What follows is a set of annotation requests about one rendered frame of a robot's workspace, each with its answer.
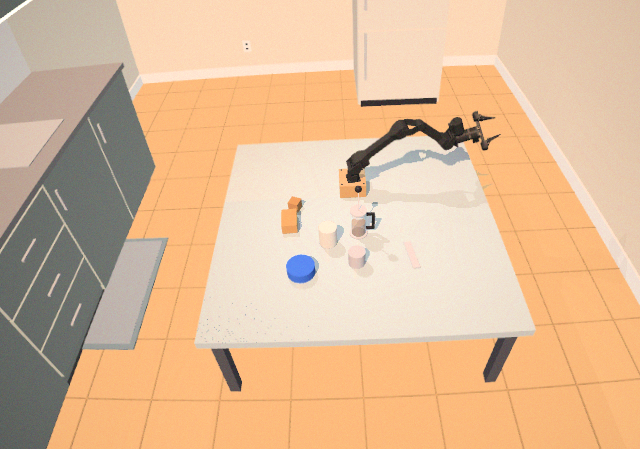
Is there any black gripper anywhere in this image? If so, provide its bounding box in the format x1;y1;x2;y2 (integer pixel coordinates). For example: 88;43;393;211
464;110;501;151

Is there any pale pink cylinder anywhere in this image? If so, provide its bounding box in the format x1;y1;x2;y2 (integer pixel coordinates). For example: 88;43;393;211
348;245;365;269

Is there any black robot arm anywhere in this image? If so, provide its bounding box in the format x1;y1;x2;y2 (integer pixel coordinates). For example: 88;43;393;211
345;117;467;183

